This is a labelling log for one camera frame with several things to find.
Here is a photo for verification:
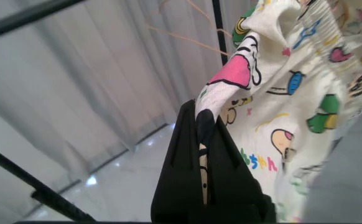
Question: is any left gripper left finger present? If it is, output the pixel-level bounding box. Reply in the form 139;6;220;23
151;99;205;223

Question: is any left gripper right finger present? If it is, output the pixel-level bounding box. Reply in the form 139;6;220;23
207;117;277;223

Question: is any cream printed garment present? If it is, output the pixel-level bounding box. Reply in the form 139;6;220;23
194;0;362;223

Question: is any pink clothes hanger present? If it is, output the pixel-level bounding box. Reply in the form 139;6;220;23
146;0;233;58

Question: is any black clothes rack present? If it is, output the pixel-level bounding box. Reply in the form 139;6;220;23
0;0;230;223

